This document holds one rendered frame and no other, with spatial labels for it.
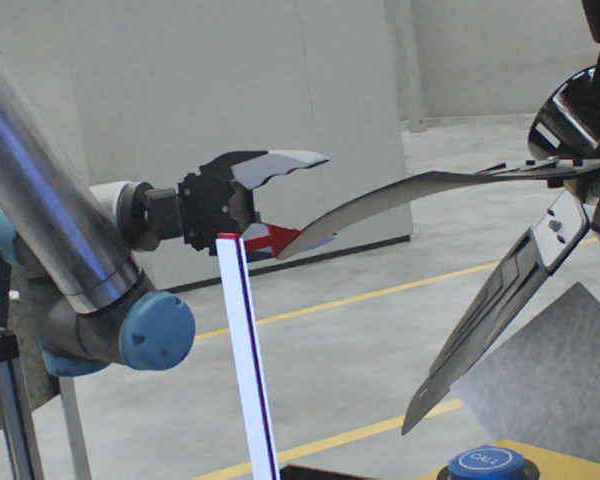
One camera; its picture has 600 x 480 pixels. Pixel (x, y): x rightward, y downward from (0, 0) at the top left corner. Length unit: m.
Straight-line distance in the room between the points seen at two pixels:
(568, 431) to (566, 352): 0.07
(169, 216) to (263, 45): 6.23
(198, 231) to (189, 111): 5.94
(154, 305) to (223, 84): 6.08
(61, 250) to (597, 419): 0.49
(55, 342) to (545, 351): 0.49
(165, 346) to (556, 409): 0.36
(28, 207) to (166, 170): 5.96
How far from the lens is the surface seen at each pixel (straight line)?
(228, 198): 0.99
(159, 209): 0.93
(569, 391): 0.92
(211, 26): 7.02
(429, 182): 0.75
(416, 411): 1.09
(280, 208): 7.17
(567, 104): 1.01
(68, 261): 0.95
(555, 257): 1.03
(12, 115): 0.91
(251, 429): 0.78
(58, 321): 1.08
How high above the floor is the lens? 1.29
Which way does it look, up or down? 9 degrees down
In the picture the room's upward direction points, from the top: 8 degrees counter-clockwise
